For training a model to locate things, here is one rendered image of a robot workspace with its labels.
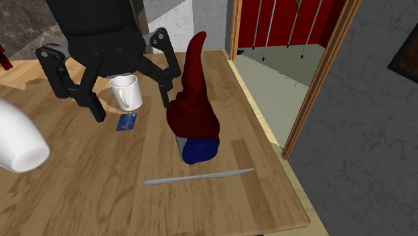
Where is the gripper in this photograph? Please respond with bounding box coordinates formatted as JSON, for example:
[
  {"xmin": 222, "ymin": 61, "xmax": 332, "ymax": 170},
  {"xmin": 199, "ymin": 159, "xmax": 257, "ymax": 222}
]
[{"xmin": 35, "ymin": 0, "xmax": 182, "ymax": 123}]

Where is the white mug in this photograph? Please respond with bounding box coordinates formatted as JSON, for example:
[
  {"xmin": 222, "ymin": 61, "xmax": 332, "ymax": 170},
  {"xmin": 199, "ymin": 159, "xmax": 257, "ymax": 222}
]
[{"xmin": 109, "ymin": 74, "xmax": 144, "ymax": 112}]

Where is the blue card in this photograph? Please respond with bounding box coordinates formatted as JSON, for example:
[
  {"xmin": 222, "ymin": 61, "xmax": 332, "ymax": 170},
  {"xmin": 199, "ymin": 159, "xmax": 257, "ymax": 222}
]
[{"xmin": 115, "ymin": 112, "xmax": 138, "ymax": 131}]

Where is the red hat gnome figure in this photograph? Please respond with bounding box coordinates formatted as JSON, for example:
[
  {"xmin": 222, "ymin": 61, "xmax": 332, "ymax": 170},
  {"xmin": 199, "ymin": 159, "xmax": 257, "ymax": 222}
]
[{"xmin": 165, "ymin": 31, "xmax": 220, "ymax": 166}]

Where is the dark red object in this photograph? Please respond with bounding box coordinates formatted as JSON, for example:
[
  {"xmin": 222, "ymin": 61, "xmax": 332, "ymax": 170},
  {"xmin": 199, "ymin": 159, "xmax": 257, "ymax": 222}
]
[{"xmin": 0, "ymin": 44, "xmax": 14, "ymax": 71}]

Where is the wooden table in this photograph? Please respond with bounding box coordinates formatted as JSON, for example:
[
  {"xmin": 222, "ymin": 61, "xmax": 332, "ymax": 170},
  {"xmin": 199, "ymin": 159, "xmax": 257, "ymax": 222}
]
[{"xmin": 0, "ymin": 48, "xmax": 311, "ymax": 236}]

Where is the grey knife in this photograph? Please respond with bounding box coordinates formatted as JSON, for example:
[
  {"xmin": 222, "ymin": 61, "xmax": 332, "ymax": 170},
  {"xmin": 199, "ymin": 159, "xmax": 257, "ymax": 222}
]
[{"xmin": 143, "ymin": 168, "xmax": 255, "ymax": 186}]

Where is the grey metal pole rack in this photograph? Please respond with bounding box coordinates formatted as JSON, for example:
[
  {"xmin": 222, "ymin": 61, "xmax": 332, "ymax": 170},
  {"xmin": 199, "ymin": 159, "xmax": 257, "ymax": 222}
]
[{"xmin": 252, "ymin": 0, "xmax": 324, "ymax": 62}]

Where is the wooden door frame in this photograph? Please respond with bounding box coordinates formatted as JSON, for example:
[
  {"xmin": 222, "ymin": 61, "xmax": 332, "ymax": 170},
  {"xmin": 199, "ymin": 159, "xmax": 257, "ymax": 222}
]
[{"xmin": 228, "ymin": 0, "xmax": 362, "ymax": 161}]

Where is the dark framed wall picture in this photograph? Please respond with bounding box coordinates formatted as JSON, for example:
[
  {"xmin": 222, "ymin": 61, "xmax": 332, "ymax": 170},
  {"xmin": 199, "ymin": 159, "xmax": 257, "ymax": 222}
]
[{"xmin": 387, "ymin": 22, "xmax": 418, "ymax": 84}]

